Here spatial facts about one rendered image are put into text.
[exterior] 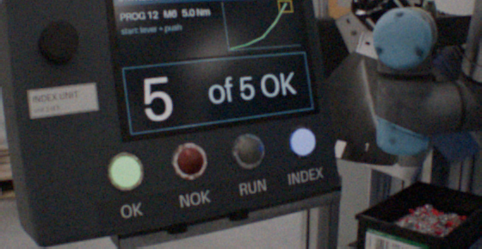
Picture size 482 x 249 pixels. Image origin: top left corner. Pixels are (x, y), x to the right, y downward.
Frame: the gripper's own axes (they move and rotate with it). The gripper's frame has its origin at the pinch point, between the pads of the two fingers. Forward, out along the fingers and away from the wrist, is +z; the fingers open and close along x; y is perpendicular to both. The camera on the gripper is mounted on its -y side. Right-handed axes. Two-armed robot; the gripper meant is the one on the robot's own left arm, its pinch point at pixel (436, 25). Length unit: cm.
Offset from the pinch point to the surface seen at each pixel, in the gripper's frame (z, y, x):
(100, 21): -74, 17, -6
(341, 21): 19.0, 23.1, -1.1
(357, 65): 5.4, 17.2, 7.2
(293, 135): -64, 7, 5
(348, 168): 132, 54, 66
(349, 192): 131, 54, 77
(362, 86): 2.9, 15.9, 11.2
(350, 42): 18.9, 21.4, 3.6
